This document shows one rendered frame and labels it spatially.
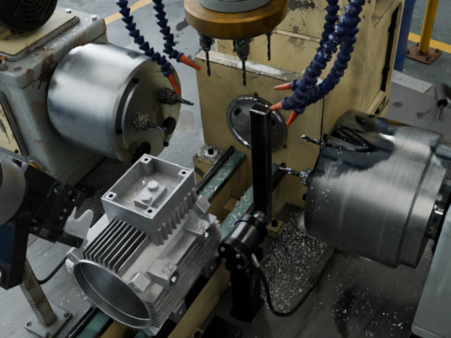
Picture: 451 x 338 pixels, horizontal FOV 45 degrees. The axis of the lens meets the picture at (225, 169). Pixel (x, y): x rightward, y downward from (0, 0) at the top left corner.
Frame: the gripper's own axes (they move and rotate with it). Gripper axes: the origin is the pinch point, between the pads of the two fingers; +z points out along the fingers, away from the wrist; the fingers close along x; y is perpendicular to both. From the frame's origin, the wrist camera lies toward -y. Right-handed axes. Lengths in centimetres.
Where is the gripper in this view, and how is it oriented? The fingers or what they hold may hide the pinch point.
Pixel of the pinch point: (78, 243)
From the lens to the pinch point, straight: 89.4
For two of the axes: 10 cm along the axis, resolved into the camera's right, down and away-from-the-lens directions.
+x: -8.6, -3.0, 4.2
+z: 3.2, 3.3, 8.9
